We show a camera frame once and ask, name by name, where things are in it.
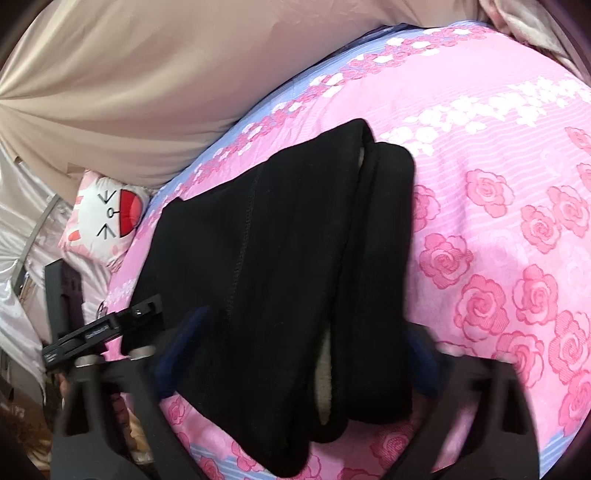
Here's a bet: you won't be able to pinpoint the pink floral bedsheet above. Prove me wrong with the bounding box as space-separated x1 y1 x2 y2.
99 21 591 480

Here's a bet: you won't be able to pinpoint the beige curtain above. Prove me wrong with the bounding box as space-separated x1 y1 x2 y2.
0 0 490 204

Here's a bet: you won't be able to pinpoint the black pants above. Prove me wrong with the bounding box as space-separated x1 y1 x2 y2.
121 119 419 478

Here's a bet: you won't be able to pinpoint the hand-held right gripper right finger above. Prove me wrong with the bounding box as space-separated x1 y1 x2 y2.
396 331 542 480

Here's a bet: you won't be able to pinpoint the white cartoon cat pillow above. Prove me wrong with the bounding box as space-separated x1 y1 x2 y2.
58 170 152 268

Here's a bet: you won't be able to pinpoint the grey floral fleece blanket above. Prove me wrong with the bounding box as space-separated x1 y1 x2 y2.
478 0 578 70

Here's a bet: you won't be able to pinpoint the white satin cloth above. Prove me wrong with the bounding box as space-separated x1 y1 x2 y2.
0 143 112 407

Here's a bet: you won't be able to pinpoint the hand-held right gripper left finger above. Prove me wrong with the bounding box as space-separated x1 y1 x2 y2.
51 305 211 480

